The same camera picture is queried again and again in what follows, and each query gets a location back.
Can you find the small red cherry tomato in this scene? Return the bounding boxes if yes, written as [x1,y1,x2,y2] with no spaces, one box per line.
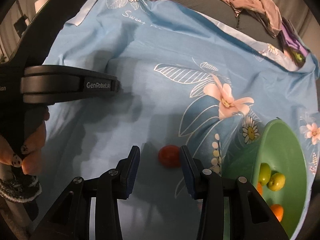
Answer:
[158,145,181,168]

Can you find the green lime fruit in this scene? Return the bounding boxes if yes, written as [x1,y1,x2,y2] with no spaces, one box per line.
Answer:
[258,163,271,186]

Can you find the yellow-green fruit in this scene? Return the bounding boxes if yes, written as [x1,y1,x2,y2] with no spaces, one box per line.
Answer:
[267,172,286,191]

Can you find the left hand painted nails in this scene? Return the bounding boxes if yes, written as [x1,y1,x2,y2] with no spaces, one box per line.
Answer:
[1,107,50,176]

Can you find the orange mandarin left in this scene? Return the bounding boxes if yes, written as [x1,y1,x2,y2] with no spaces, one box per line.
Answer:
[257,182,263,196]

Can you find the orange mandarin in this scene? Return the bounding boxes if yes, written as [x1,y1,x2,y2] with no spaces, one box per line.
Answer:
[270,204,284,222]
[257,182,263,196]

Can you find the orange mandarin right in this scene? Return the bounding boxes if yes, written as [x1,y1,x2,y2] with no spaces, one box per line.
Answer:
[270,204,284,222]

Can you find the green plastic bowl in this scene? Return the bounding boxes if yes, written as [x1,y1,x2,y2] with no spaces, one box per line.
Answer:
[222,118,307,239]

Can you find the blue floral cloth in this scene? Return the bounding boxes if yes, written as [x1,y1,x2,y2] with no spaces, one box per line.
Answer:
[38,0,319,239]

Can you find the purple folded clothes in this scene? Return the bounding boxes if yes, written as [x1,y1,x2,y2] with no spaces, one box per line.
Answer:
[279,18,310,63]

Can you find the grey sofa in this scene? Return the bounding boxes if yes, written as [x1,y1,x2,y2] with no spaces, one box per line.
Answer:
[155,0,283,51]

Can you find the pink-grey crumpled garment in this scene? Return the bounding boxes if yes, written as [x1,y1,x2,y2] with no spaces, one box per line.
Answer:
[220,0,282,38]

